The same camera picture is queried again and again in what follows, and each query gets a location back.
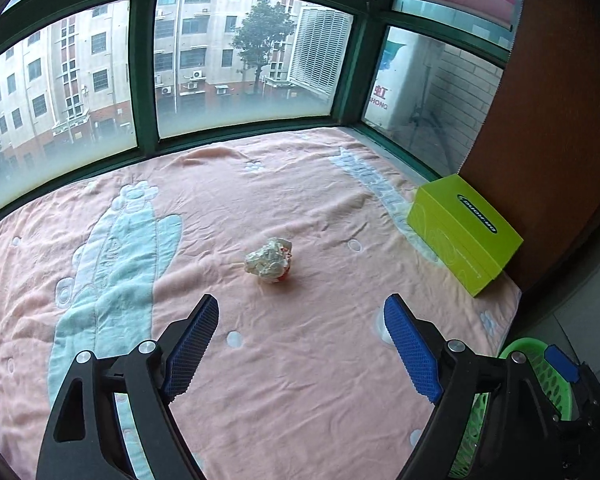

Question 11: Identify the beige apartment building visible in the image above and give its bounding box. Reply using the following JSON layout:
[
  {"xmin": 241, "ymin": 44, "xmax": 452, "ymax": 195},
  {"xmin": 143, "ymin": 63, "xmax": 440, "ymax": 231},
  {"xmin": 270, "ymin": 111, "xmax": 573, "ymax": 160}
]
[{"xmin": 0, "ymin": 0, "xmax": 301, "ymax": 183}]

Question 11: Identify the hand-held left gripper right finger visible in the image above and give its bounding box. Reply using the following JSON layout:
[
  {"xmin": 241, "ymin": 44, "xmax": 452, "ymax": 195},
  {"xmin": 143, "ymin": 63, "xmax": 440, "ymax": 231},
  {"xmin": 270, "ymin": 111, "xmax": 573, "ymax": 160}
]
[{"xmin": 384, "ymin": 294, "xmax": 571, "ymax": 480}]

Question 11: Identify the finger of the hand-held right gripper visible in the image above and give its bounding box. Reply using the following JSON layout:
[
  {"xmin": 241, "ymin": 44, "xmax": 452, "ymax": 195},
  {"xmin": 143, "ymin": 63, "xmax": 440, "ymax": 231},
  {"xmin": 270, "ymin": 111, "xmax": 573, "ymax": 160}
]
[{"xmin": 544, "ymin": 344, "xmax": 600, "ymax": 411}]

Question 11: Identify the green tree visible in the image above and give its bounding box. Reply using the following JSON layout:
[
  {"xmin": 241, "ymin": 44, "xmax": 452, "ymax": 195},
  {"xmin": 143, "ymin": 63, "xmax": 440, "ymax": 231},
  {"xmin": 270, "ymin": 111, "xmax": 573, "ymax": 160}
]
[{"xmin": 231, "ymin": 0, "xmax": 302, "ymax": 97}]

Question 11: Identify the green cardboard shoe box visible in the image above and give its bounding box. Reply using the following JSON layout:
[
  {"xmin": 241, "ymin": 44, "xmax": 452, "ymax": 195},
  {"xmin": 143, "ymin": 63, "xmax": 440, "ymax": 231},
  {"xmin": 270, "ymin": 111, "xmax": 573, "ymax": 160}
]
[{"xmin": 406, "ymin": 174, "xmax": 525, "ymax": 299}]

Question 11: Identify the brown wooden panel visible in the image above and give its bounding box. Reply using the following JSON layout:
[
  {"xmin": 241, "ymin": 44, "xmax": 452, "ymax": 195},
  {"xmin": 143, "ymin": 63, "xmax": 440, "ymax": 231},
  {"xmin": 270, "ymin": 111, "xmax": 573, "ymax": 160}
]
[{"xmin": 459, "ymin": 0, "xmax": 600, "ymax": 292}]

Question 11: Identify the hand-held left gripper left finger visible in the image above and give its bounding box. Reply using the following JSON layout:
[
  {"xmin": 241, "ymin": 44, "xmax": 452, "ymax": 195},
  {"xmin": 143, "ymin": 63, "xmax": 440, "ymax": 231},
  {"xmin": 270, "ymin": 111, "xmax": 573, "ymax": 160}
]
[{"xmin": 35, "ymin": 294, "xmax": 220, "ymax": 480}]

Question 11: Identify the green window frame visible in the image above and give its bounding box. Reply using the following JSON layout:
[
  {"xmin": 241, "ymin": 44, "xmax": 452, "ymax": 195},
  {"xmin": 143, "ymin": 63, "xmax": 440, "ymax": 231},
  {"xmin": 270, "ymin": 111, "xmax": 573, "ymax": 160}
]
[{"xmin": 0, "ymin": 0, "xmax": 517, "ymax": 233}]

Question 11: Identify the white air conditioner unit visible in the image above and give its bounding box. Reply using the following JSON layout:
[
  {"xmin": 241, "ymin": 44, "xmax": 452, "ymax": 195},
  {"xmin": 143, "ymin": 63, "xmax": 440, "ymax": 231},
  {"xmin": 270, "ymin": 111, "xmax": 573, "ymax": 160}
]
[{"xmin": 362, "ymin": 25, "xmax": 442, "ymax": 132}]

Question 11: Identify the white louvred vent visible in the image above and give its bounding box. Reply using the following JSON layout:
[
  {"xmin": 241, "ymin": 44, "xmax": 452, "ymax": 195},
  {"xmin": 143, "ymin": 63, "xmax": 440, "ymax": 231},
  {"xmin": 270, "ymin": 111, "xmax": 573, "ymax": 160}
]
[{"xmin": 286, "ymin": 5, "xmax": 354, "ymax": 107}]

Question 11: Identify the green plastic mesh basket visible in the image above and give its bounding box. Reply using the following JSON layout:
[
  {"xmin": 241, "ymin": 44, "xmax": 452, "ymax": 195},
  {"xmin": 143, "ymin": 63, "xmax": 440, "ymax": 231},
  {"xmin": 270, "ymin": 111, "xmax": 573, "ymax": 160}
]
[{"xmin": 447, "ymin": 337, "xmax": 577, "ymax": 480}]

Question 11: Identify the clear plastic wrapper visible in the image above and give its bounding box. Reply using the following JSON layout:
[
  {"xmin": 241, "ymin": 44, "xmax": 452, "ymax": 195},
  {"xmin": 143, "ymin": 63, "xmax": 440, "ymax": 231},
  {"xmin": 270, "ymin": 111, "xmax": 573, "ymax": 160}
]
[{"xmin": 244, "ymin": 237, "xmax": 295, "ymax": 285}]

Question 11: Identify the pink printed blanket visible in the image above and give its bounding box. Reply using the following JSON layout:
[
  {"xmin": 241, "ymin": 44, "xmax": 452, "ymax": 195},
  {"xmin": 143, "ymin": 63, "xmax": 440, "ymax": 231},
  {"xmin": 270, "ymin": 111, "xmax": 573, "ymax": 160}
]
[{"xmin": 0, "ymin": 126, "xmax": 524, "ymax": 480}]

